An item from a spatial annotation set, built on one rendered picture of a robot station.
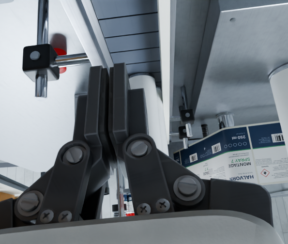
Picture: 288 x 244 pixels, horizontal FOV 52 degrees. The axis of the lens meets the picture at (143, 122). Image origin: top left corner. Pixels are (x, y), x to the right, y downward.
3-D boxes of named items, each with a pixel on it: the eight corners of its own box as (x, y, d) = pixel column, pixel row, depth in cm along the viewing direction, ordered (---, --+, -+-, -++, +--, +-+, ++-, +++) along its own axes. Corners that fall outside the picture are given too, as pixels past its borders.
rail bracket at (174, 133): (186, 107, 82) (191, 149, 78) (163, 110, 83) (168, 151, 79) (186, 103, 79) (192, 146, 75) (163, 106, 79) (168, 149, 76)
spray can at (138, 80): (154, 84, 55) (166, 197, 48) (126, 86, 54) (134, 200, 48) (156, 70, 50) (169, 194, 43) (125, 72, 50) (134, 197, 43)
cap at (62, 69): (52, 59, 53) (52, 76, 52) (42, 50, 50) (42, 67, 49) (69, 56, 52) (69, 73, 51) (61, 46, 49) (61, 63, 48)
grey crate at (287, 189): (286, 173, 291) (292, 196, 284) (247, 176, 288) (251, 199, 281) (325, 161, 234) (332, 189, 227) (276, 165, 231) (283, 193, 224)
